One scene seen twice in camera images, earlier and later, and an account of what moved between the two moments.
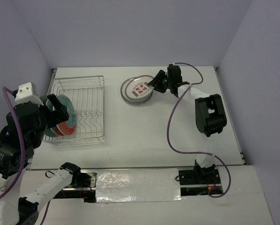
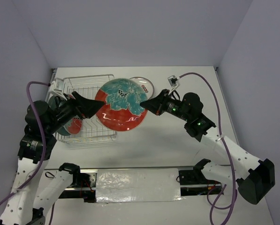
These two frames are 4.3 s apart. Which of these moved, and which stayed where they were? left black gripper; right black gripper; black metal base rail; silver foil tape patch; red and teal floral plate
Moved: left black gripper; red and teal floral plate; right black gripper
Stayed: black metal base rail; silver foil tape patch
